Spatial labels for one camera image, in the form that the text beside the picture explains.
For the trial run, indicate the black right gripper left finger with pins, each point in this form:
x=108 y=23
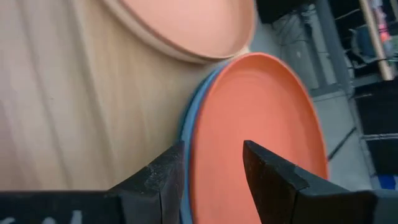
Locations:
x=155 y=186

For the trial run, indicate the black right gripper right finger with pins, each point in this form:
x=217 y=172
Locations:
x=280 y=193

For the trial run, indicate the blue plate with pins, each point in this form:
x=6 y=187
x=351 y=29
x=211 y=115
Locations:
x=186 y=133

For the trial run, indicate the orange plate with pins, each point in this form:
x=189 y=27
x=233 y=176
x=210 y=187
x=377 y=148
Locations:
x=258 y=118

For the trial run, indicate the peach plate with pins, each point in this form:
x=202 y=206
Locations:
x=192 y=25

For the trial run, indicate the wooden pole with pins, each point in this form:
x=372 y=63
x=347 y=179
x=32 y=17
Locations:
x=376 y=40

